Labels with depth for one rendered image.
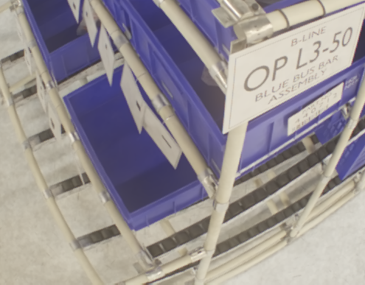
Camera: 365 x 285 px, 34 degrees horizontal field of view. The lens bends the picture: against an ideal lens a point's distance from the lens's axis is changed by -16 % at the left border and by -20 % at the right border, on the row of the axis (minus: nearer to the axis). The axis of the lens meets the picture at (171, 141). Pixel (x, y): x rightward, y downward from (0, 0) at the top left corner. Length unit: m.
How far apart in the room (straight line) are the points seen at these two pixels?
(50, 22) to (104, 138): 0.47
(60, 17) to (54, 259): 0.95
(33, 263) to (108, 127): 0.86
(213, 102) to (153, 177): 0.36
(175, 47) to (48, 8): 0.69
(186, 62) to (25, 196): 1.23
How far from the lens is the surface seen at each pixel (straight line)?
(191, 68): 1.47
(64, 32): 1.98
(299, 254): 2.47
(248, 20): 0.84
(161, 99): 1.45
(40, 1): 2.08
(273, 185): 1.72
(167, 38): 1.51
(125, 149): 1.75
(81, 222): 2.47
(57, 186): 2.06
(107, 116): 1.80
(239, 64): 0.87
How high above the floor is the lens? 2.31
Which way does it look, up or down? 64 degrees down
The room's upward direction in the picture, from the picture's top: 2 degrees clockwise
